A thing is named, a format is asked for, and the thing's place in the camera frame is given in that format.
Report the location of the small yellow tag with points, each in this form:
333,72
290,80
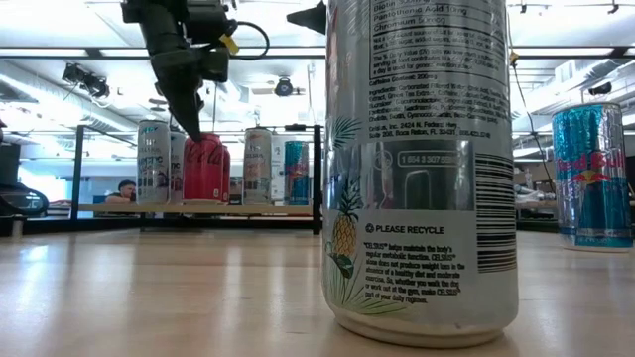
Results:
229,43

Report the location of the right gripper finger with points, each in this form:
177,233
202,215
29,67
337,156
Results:
315,17

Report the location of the black ceiling fixture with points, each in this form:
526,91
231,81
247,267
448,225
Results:
600,89
87,82
284,86

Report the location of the person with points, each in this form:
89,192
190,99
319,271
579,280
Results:
125,192

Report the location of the Celsius can pineapple print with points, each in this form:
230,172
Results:
421,223

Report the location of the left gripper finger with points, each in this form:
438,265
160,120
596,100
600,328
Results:
215,64
178,84

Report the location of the Celsius can orange print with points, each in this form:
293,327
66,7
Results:
257,168

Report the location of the wooden shelf black metal frame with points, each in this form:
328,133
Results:
198,209

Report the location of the blue silver Red Bull can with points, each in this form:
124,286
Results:
296,173
590,198

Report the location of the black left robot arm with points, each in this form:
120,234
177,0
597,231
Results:
10,168

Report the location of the black aluminium rig frame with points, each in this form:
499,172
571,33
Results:
99,225

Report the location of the long ceiling light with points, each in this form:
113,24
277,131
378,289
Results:
278,51

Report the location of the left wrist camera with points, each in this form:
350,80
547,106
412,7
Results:
208,22

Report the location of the Celsius can blue palm print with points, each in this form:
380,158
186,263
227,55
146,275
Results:
153,168

